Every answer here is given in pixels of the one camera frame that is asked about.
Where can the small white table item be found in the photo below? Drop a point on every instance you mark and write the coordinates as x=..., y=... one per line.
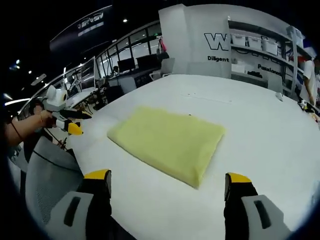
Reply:
x=279, y=97

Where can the metal shelving rack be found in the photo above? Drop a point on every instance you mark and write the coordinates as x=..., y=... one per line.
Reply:
x=295, y=62

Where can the grey hanging bag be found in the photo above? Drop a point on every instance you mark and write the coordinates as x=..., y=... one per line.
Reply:
x=163, y=55

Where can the pink hanging item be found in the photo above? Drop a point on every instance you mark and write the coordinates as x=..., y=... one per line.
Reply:
x=163, y=45

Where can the row of white storage bins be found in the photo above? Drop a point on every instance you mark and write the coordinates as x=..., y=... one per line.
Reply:
x=270, y=47

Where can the white table power strip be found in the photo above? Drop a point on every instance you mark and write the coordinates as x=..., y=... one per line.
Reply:
x=207, y=98

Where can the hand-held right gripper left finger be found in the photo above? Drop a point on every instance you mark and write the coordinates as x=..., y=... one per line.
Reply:
x=82, y=215

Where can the black desk monitor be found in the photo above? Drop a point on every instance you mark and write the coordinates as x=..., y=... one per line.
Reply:
x=126, y=65
x=148, y=62

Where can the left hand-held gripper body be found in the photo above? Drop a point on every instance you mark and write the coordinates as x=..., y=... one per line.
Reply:
x=56, y=97

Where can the yellow blue grey garment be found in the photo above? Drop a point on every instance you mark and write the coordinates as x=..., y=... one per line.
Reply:
x=165, y=140

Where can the grey office desk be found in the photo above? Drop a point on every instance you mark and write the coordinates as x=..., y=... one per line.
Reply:
x=126, y=83

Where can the person's left hand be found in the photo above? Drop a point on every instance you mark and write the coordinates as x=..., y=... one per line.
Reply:
x=47, y=118

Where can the black shelf item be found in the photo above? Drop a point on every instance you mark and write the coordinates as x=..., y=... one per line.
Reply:
x=255, y=74

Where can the dark overhead display banner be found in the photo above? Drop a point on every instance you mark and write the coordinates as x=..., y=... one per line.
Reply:
x=82, y=27

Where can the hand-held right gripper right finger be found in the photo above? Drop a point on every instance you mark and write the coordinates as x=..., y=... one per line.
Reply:
x=247, y=215

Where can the grey office chair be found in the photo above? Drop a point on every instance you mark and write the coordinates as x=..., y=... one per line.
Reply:
x=167, y=66

